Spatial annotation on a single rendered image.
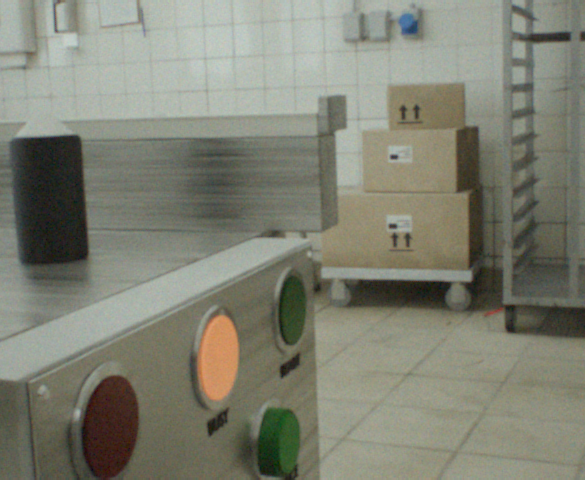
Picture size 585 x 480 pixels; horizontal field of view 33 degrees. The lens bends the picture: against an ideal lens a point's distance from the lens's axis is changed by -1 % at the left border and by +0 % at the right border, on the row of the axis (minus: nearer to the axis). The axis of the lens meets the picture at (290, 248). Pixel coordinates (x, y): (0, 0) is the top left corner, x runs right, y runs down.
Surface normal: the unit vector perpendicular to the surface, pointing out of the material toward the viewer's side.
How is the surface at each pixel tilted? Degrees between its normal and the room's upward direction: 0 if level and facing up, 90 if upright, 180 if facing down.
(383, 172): 93
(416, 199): 86
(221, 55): 90
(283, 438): 90
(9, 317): 0
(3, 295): 0
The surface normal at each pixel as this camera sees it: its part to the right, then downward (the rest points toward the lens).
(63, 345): -0.04, -0.99
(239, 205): -0.35, 0.17
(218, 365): 0.94, 0.02
